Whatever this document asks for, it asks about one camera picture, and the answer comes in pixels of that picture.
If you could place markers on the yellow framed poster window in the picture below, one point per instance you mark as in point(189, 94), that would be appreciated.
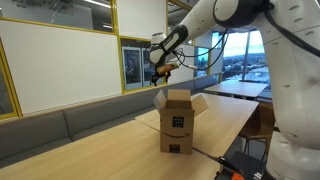
point(133, 66)

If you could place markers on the large exterior window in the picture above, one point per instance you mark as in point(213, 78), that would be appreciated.
point(236, 50)

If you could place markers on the small narrow blue window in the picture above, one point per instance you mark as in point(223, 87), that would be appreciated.
point(201, 61)

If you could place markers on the black flat case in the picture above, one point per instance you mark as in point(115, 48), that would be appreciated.
point(250, 163)

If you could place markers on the wooden chair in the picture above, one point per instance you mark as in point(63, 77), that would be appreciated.
point(260, 123)

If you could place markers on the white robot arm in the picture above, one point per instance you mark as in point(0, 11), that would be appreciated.
point(293, 83)

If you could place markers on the yellow framed wide transom window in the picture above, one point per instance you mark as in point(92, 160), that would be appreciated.
point(50, 13)

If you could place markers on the yellow framed tall corner window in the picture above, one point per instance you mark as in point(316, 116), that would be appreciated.
point(173, 13)

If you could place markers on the yellow framed meeting room window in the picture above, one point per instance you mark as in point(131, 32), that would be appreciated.
point(5, 93)

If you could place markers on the background wooden table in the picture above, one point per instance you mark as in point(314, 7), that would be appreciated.
point(238, 88)

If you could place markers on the long grey bench sofa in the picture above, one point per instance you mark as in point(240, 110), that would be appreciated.
point(33, 133)

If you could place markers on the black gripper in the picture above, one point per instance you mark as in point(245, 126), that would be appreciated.
point(159, 76)

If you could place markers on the brown cardboard shipping box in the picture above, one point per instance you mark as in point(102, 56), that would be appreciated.
point(176, 126)

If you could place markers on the orange and black clamp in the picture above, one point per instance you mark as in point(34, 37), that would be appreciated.
point(233, 176)

